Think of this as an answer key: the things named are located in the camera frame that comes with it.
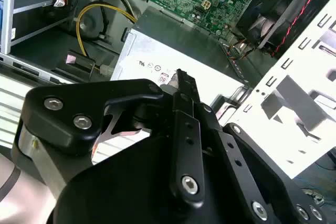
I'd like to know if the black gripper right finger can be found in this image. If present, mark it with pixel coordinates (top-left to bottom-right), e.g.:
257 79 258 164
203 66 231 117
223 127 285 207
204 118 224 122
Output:
195 102 328 224

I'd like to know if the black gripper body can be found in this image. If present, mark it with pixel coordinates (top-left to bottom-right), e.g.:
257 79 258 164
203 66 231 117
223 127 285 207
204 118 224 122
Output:
52 133 254 224

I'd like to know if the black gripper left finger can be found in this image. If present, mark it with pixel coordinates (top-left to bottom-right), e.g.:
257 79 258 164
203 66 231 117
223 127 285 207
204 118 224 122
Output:
12 68 206 206

